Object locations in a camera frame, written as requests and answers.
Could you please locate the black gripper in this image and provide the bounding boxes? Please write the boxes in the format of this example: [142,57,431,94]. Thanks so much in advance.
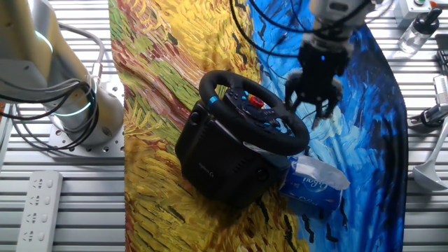
[283,41,354,130]

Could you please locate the black steering wheel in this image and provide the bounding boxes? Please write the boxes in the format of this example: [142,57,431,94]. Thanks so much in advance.
[198,70,311,157]

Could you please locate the painted wheatfield cloth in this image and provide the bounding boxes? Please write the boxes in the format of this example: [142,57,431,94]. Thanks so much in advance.
[107,0,410,252]

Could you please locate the blue tissue pack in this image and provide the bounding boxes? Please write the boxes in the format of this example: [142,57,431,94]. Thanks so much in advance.
[279,155,351,211]

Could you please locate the clear spray bottle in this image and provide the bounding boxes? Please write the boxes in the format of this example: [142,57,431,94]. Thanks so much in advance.
[398,7,443,56]

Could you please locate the white button box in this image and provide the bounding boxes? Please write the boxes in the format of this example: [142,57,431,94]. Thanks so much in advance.
[393,0,435,29]

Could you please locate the black keyboard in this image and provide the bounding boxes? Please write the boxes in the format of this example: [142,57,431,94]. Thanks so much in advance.
[436,50,448,75]

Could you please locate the white power strip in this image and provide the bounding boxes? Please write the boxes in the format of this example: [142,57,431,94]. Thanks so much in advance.
[15,170,64,252]

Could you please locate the black usb cable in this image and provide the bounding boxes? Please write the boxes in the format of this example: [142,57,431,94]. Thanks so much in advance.
[264,31,318,122]

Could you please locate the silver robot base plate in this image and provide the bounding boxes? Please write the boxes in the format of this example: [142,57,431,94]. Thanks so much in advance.
[47,78,126,158]

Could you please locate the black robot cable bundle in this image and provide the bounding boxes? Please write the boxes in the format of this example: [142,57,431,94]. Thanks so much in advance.
[0,80,99,152]

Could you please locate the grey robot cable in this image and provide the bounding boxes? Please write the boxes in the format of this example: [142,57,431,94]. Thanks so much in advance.
[57,22,106,85]

